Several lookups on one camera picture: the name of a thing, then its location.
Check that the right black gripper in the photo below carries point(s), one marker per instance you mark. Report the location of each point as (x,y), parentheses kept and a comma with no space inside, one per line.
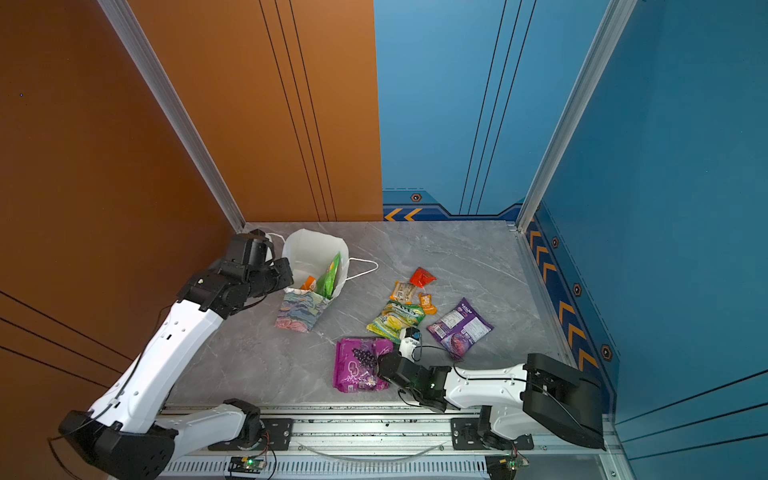
(382,361)

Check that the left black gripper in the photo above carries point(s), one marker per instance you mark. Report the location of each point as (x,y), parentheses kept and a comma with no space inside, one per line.
(283,267)

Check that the floral white paper bag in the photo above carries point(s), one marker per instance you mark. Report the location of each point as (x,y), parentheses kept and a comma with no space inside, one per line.
(321,265)

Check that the purple white snack bag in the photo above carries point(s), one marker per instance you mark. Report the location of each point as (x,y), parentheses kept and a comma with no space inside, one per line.
(460,329)

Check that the magenta grape candy bag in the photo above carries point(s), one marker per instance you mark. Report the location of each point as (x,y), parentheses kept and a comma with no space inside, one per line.
(356,364)

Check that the green Lays chips bag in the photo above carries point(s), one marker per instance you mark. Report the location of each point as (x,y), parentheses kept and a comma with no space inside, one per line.
(326,283)

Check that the Fox's fruit candy bag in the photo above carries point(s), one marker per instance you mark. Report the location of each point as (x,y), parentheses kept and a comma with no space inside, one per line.
(309,284)

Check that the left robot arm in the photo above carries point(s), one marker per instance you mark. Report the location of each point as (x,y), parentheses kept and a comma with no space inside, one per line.
(121,434)

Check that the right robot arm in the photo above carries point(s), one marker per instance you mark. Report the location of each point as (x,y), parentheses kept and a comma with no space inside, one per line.
(541,394)

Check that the yellow green candy bag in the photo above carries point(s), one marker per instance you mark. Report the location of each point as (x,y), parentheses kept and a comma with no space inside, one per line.
(394,318)

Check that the orange cracker snack packet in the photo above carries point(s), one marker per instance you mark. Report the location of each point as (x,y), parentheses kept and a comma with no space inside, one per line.
(407,293)

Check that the small red snack packet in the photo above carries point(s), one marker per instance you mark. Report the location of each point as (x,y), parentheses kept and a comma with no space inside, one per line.
(421,278)

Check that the right green circuit board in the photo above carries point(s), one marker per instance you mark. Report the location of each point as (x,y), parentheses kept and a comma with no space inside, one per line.
(511,466)

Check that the green circuit board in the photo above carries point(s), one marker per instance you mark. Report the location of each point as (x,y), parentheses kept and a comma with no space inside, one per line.
(249,465)
(511,466)

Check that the left green circuit board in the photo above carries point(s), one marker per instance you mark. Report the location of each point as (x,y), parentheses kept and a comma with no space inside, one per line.
(249,465)

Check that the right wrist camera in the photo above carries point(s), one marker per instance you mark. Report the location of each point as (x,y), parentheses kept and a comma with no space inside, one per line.
(409,342)

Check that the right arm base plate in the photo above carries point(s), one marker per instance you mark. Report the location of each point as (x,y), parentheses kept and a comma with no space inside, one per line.
(466,435)

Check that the aluminium front rail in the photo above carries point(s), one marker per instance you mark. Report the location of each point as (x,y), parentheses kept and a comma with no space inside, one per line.
(391,440)

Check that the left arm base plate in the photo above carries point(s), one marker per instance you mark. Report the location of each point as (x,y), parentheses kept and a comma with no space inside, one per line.
(276,436)

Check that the left aluminium frame post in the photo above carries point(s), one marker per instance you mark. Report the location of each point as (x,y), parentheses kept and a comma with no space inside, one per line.
(130,33)

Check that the aluminium frame post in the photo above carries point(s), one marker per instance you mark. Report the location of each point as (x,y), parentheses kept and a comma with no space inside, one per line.
(130,33)
(608,34)

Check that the right aluminium frame post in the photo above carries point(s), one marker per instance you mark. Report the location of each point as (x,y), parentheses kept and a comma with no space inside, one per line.
(608,34)

